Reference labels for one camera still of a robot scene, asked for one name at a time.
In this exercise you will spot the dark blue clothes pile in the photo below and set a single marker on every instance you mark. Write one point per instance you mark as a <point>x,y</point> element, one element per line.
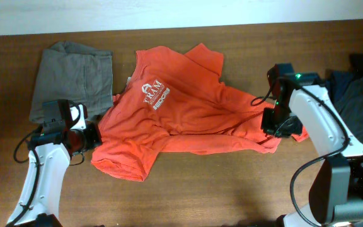
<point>345,89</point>

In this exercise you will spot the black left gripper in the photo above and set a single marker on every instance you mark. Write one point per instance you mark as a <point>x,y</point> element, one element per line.
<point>96,139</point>

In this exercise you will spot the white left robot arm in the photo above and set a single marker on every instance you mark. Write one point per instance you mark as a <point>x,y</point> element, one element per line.
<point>64,133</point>

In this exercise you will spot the folded grey pants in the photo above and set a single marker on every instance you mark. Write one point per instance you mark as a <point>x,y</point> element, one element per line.
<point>74,72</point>

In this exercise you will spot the orange t-shirt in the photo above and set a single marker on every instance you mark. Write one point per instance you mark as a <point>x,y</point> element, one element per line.
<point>177,103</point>

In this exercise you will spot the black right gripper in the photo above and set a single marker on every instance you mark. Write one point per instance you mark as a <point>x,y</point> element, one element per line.
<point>269,128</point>

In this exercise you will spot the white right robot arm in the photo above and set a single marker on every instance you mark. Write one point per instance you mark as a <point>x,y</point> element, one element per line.
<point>302,104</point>

